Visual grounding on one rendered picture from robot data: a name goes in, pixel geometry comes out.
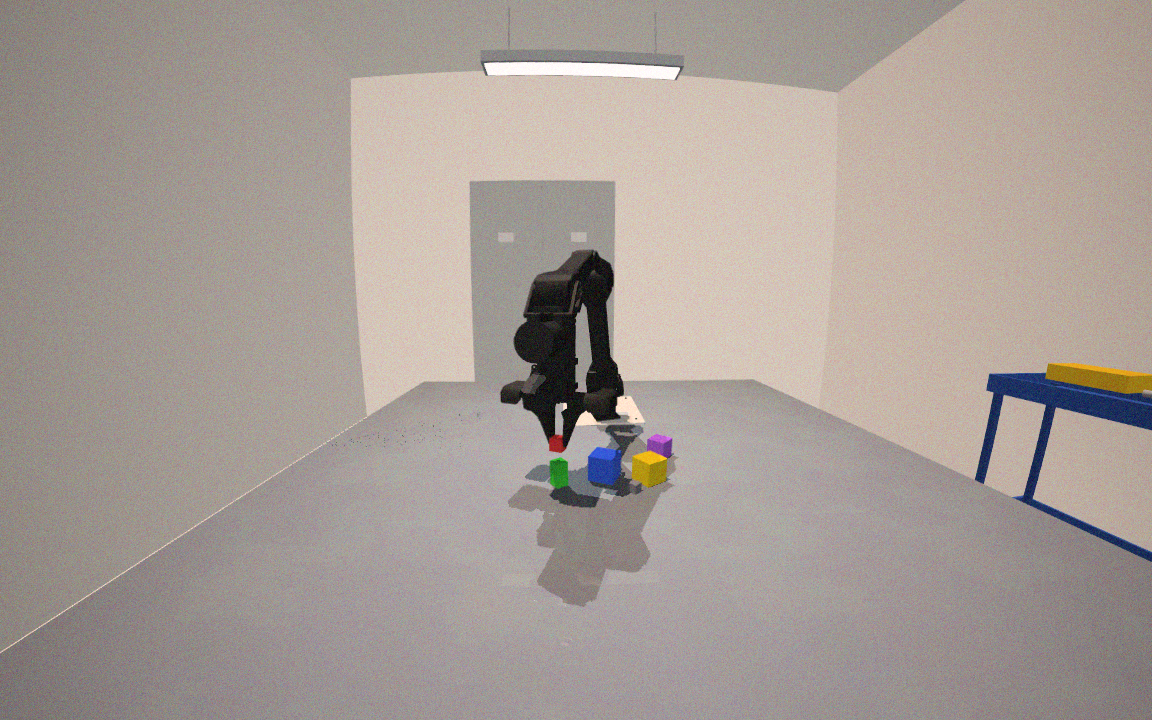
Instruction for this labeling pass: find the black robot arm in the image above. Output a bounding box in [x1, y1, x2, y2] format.
[513, 250, 624, 412]

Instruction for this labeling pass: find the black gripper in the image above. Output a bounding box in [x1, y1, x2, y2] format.
[501, 353, 617, 447]

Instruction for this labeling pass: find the blue block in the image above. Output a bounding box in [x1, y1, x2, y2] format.
[588, 447, 621, 486]

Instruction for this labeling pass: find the yellow cube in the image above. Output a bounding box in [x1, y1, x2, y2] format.
[632, 450, 667, 488]

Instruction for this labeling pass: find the purple cube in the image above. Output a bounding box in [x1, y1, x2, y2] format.
[647, 434, 672, 458]

